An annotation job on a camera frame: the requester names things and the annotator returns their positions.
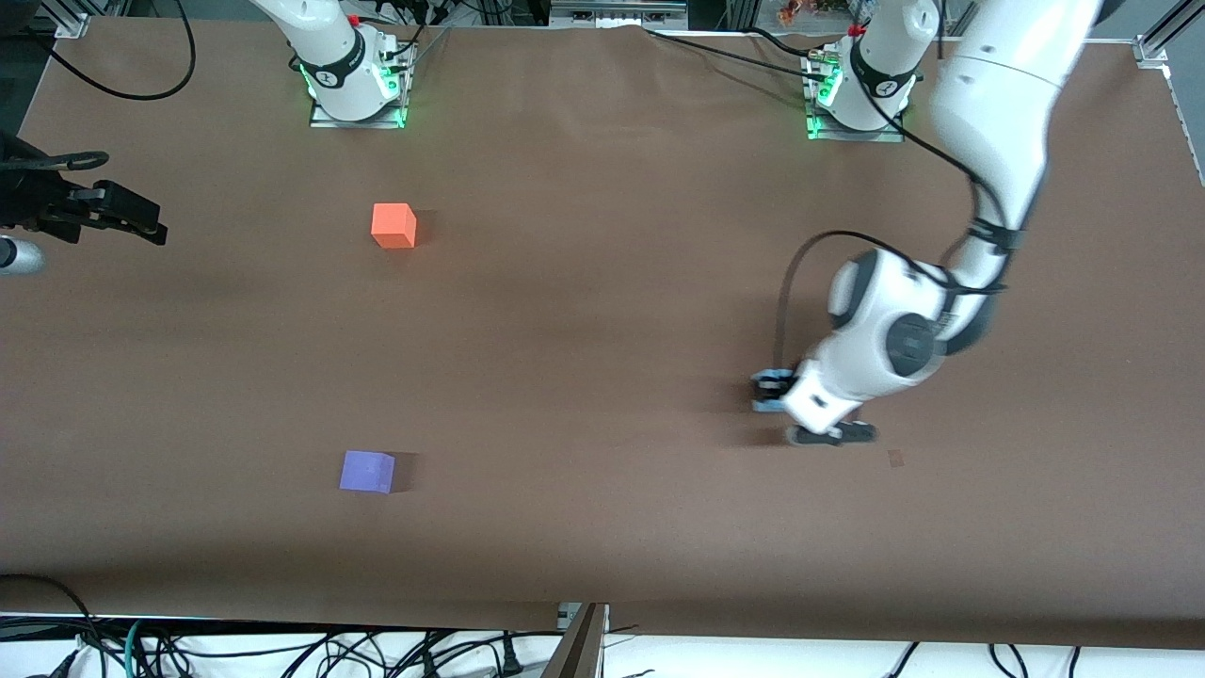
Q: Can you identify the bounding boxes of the orange foam block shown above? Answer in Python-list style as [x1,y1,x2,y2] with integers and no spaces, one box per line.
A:
[371,202,418,250]

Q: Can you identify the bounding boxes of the purple foam block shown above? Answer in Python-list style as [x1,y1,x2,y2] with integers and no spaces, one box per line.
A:
[339,449,396,495]

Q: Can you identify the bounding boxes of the brown table cover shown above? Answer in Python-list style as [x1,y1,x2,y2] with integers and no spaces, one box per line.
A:
[0,17,1205,651]

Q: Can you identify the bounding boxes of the aluminium corner profile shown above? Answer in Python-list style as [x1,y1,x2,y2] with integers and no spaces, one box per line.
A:
[38,0,95,40]
[1133,0,1205,69]

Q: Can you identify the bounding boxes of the grey equipment box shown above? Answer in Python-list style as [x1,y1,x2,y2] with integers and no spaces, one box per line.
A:
[551,0,688,29]

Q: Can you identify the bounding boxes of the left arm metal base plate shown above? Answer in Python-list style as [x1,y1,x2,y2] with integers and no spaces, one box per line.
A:
[802,47,907,144]

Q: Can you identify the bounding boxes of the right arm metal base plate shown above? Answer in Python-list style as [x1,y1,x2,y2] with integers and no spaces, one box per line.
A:
[309,38,416,129]

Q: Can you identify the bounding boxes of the aluminium frame post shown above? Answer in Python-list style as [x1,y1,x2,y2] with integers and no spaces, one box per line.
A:
[538,603,611,678]

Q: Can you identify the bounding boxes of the long black base cable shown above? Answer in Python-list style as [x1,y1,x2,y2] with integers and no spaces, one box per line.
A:
[644,26,816,73]

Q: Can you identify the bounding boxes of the short black base cable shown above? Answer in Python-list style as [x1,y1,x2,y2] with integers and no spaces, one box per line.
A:
[751,26,834,56]

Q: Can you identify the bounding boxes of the thin grey cable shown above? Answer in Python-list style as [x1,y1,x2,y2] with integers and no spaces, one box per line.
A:
[399,26,453,73]

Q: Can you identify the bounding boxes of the black power plug cable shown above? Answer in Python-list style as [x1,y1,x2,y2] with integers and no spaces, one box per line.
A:
[414,631,528,677]

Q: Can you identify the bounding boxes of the black looped floor cable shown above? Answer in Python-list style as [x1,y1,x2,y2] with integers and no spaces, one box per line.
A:
[0,573,101,678]

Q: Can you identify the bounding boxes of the aluminium side rail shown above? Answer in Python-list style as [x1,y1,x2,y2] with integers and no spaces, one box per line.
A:
[1165,66,1205,186]

